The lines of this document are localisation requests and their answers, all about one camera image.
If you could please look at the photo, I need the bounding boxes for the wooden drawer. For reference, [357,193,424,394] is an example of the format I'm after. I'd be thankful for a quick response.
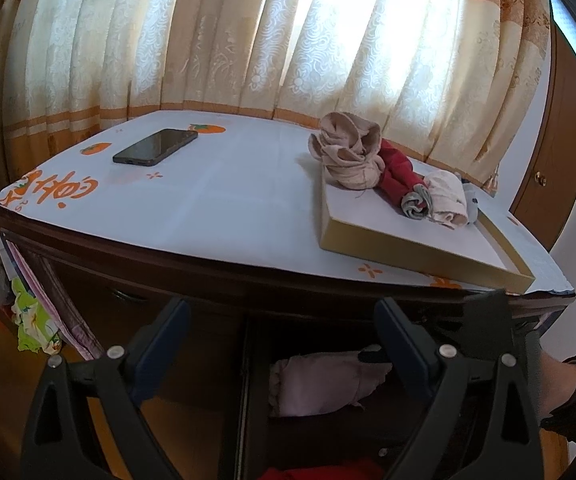
[42,260,249,461]
[240,317,444,480]

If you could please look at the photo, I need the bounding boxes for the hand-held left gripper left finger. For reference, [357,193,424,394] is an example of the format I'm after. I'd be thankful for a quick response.
[20,297,191,480]

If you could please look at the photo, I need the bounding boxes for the beige underwear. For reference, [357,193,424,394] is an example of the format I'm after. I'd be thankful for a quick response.
[309,112,386,192]

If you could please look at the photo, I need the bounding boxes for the pale pink socks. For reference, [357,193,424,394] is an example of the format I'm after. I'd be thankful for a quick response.
[425,170,470,228]

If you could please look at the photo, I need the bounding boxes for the pale pink underwear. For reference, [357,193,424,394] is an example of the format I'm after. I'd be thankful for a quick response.
[268,351,393,418]

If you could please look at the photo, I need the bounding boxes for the person's right forearm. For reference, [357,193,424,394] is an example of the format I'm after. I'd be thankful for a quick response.
[538,350,576,441]

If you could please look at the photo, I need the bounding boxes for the green yellow printed cloth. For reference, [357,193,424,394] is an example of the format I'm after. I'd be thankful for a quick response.
[10,277,63,356]

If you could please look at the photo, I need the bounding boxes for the cream patterned curtain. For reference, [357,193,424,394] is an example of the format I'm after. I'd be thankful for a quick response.
[0,0,554,201]

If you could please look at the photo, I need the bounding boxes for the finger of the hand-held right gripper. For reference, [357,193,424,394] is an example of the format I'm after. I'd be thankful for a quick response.
[358,344,393,367]

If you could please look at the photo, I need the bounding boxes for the white printed table cover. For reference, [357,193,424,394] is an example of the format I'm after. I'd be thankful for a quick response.
[0,110,576,296]

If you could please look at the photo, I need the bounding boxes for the shallow cardboard box tray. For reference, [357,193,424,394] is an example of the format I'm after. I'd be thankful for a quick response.
[318,150,536,295]

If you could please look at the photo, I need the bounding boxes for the black smartphone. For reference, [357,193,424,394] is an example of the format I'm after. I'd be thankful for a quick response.
[112,128,199,167]

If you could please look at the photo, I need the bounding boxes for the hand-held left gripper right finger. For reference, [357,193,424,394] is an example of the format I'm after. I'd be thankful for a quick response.
[374,297,544,480]

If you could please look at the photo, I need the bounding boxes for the closed wooden drawer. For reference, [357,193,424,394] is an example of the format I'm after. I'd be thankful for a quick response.
[42,260,249,461]

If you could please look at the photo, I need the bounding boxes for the dark drawer handle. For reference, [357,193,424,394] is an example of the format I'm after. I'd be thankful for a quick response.
[110,290,151,305]

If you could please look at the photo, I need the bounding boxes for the red underwear with grey waistband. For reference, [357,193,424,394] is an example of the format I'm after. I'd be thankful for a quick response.
[377,139,436,221]

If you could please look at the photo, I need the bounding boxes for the brown wooden dresser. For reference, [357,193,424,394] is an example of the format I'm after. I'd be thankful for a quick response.
[0,205,574,480]

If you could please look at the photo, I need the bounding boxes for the brown wooden wardrobe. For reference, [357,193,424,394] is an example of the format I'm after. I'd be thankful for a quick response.
[510,20,576,251]

